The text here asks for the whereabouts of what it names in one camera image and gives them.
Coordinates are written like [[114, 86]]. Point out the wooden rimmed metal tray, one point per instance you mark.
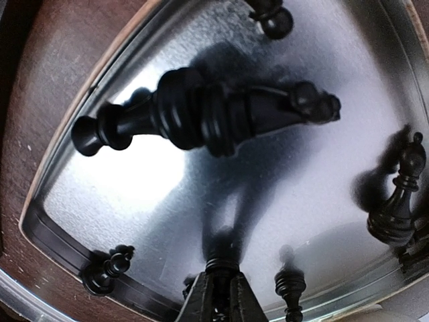
[[300, 184]]

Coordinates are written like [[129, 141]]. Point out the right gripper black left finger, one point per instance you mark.
[[198, 306]]

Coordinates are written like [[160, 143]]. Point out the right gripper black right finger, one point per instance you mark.
[[244, 305]]

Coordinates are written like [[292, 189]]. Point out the black chess pawn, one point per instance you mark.
[[99, 277], [275, 20], [222, 269]]

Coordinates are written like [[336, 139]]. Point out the black chess bishop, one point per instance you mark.
[[290, 284], [392, 223]]

